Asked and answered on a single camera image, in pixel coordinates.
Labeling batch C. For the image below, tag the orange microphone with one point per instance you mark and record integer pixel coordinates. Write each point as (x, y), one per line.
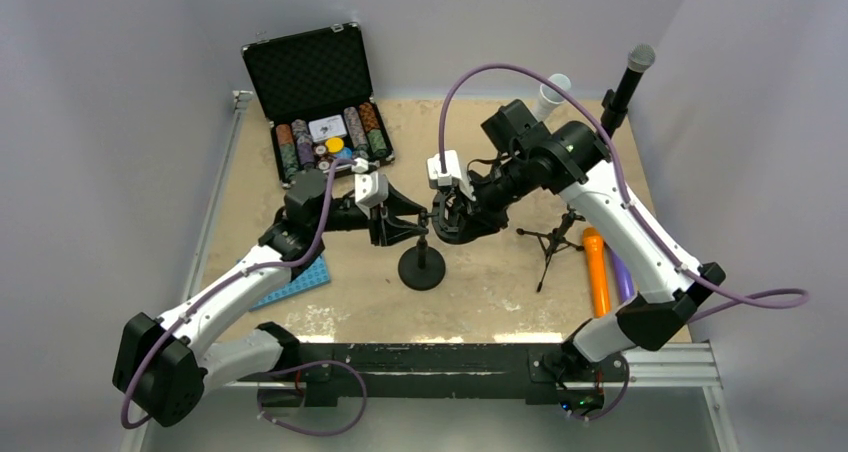
(593, 245)

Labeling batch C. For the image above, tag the yellow chip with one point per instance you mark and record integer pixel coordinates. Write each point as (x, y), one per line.
(334, 145)

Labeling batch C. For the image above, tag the blue building baseplate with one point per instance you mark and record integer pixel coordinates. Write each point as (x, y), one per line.
(315, 276)

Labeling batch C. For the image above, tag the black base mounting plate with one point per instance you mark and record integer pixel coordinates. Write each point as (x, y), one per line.
(538, 374)

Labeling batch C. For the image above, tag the white microphone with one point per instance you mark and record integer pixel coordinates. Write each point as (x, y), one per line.
(548, 99)

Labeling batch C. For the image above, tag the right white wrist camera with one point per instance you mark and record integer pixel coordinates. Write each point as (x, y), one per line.
(445, 171)

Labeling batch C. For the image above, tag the black silver-head microphone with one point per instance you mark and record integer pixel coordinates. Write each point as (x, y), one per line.
(639, 60)

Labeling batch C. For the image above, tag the black shock mount round stand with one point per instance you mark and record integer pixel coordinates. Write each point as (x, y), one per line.
(422, 267)

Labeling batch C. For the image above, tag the black poker chip case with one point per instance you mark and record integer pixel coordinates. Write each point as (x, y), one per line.
(312, 75)

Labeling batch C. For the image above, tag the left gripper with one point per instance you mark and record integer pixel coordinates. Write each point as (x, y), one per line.
(393, 231)

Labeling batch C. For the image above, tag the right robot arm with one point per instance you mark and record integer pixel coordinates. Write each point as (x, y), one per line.
(575, 164)

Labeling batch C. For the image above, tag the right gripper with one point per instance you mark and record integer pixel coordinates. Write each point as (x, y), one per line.
(474, 218)

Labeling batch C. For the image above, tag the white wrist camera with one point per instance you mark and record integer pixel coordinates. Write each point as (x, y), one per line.
(445, 171)
(370, 187)

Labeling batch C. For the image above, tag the black tripod shock mount stand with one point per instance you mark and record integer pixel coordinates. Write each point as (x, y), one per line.
(555, 241)

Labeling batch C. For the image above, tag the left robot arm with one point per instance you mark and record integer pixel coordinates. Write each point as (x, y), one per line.
(166, 364)

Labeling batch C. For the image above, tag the white card box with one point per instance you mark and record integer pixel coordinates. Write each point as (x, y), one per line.
(328, 127)

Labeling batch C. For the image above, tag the purple microphone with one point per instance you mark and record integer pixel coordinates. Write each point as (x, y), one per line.
(625, 284)

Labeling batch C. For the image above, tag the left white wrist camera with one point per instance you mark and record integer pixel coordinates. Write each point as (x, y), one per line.
(370, 187)

